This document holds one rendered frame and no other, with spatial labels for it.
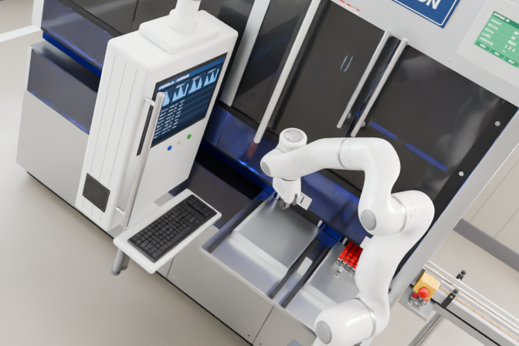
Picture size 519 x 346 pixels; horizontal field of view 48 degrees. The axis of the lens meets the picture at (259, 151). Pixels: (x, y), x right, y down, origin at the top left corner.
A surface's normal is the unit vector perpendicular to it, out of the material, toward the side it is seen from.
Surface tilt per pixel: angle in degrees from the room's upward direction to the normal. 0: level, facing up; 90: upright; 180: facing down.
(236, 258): 0
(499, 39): 90
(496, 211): 90
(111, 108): 90
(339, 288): 0
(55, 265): 0
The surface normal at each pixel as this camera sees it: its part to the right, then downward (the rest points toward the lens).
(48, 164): -0.50, 0.39
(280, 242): 0.32, -0.75
